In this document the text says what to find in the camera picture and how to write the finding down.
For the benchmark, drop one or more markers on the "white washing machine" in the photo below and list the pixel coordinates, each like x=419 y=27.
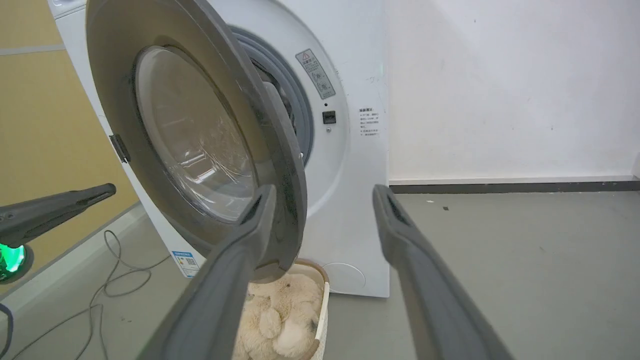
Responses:
x=350 y=150

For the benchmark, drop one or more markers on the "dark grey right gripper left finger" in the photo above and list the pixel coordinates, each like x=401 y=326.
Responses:
x=220 y=295

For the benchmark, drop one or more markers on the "white woven laundry basket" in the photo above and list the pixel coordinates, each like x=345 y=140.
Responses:
x=320 y=305

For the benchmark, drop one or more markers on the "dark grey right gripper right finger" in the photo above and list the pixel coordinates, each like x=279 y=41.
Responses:
x=430 y=300

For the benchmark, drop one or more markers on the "grey round washing machine door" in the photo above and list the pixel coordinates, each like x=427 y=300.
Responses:
x=200 y=125

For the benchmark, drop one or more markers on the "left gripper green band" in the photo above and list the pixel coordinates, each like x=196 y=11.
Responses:
x=10 y=260

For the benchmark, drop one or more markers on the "cream plush toy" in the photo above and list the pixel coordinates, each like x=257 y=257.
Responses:
x=280 y=320

